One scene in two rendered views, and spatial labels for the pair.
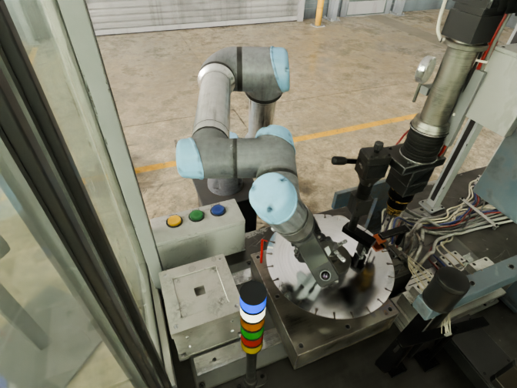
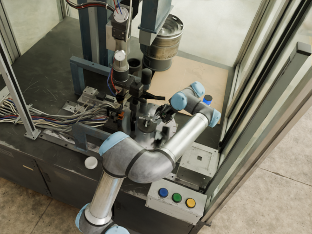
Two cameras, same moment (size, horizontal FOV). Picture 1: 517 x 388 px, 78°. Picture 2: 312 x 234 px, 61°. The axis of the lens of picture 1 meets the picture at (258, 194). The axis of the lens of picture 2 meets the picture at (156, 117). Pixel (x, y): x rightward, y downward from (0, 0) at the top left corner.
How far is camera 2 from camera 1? 139 cm
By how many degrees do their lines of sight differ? 83
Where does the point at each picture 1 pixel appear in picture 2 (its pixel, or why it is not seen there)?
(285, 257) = (162, 136)
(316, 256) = not seen: hidden behind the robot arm
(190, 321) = (209, 149)
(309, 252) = not seen: hidden behind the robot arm
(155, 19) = not seen: outside the picture
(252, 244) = (145, 188)
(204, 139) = (209, 109)
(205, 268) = (191, 164)
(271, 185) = (198, 86)
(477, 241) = (48, 109)
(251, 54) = (137, 145)
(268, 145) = (188, 94)
